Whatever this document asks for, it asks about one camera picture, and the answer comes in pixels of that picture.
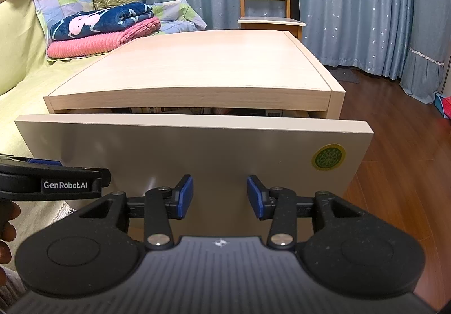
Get upper drawer front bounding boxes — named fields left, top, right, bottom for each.
left=16, top=114, right=373, bottom=237

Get red blue items on floor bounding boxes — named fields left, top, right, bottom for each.
left=434, top=93, right=451, bottom=120

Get person's left hand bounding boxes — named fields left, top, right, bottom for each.
left=0, top=200, right=21, bottom=286

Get green round sticker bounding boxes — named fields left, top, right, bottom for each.
left=311, top=144, right=346, bottom=171

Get green sofa cover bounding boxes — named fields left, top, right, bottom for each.
left=1, top=0, right=100, bottom=256

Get pink folded blanket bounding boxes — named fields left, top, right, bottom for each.
left=47, top=17, right=161, bottom=60

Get navy cartoon blanket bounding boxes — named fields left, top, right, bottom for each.
left=49, top=2, right=154, bottom=41

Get beige bedside cabinet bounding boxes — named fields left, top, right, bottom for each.
left=44, top=30, right=346, bottom=119

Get patchwork quilt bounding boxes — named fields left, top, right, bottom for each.
left=33, top=0, right=206, bottom=54

